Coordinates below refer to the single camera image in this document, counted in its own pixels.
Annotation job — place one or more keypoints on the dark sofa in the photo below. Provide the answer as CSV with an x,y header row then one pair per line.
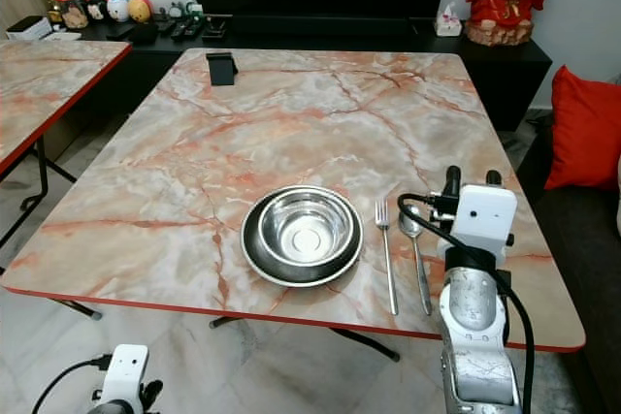
x,y
597,278

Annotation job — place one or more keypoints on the white egg figure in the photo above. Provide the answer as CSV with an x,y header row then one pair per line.
x,y
117,9

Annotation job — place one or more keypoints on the glass jar with red lid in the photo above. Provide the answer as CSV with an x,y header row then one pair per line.
x,y
70,12

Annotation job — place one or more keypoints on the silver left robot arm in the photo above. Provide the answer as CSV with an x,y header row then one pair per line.
x,y
114,408

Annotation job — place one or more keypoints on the steel plate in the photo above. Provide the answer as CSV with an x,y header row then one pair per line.
x,y
253,249

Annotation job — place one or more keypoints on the marble folding table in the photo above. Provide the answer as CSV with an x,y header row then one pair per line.
x,y
49,84
252,133

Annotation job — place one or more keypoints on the steel spoon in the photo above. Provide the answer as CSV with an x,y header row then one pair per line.
x,y
411,225

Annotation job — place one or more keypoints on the orange egg figure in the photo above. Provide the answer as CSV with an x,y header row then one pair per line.
x,y
141,9

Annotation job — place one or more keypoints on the black egg figure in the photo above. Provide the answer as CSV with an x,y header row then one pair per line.
x,y
96,10

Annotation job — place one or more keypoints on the black phone stand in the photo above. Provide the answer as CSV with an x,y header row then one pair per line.
x,y
221,69

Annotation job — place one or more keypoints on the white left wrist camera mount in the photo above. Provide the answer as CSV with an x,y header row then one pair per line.
x,y
127,370

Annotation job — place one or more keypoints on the steel bowl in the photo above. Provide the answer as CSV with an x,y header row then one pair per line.
x,y
306,227

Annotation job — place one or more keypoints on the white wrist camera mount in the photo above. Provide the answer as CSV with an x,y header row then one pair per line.
x,y
127,370
485,218

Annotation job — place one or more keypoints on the white flat box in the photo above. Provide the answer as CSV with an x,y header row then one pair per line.
x,y
28,29

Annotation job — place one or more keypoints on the steel fork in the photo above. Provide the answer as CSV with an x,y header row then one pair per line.
x,y
383,220

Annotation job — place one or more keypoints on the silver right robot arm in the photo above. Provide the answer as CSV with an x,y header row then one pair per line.
x,y
480,327

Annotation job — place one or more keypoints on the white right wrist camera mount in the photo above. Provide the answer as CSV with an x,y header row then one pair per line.
x,y
485,218

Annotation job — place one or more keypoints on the small tissue box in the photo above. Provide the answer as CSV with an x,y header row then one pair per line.
x,y
448,22

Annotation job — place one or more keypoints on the red cushion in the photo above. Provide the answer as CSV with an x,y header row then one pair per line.
x,y
584,128

